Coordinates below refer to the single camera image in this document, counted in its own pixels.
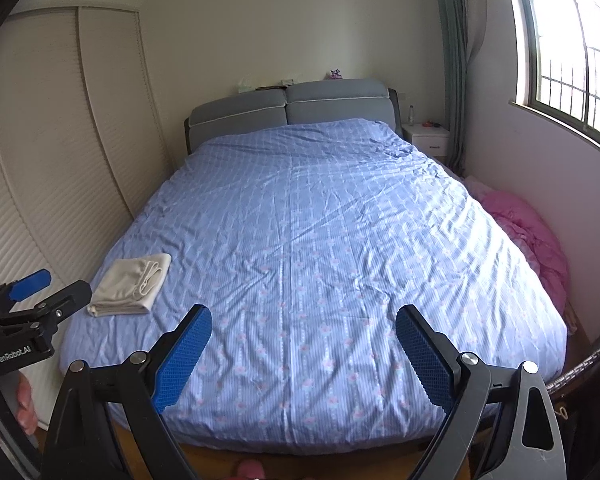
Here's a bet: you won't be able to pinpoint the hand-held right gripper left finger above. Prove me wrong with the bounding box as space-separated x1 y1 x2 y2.
40 304 213 480

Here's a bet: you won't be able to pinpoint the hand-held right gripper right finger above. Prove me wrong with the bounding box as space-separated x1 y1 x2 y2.
395 304 567 480

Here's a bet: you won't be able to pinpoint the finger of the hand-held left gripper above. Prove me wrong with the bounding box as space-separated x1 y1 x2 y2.
32 281 92 333
0 269 52 311

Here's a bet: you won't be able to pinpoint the cream pants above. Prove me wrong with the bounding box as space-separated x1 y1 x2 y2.
86 253 172 318

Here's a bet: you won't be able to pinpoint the person's left hand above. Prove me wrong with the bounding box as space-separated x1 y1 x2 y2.
15 375 35 433

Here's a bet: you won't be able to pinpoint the beige louvred wardrobe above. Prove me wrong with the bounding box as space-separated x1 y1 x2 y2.
0 5 173 431

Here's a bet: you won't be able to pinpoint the pink blanket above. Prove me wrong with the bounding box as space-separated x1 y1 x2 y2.
462 175 571 333

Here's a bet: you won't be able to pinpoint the blue floral bed sheet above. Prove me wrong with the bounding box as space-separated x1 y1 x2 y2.
60 117 568 456

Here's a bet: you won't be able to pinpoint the white nightstand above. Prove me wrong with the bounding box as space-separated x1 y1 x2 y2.
401 122 452 163

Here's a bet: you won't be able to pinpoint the grey padded headboard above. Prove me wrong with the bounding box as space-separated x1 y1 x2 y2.
184 79 400 156

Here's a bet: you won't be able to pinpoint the green curtain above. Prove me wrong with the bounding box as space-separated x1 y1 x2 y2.
430 0 468 176

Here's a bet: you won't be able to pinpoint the barred window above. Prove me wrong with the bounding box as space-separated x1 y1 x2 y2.
500 0 600 156

